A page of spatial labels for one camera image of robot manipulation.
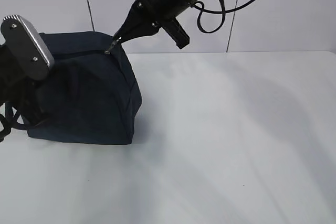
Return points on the dark navy fabric lunch bag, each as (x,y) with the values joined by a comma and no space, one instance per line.
(91,97)

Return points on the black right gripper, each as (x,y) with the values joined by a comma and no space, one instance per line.
(147,17)

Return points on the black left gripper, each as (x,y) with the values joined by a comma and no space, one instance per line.
(18,95)

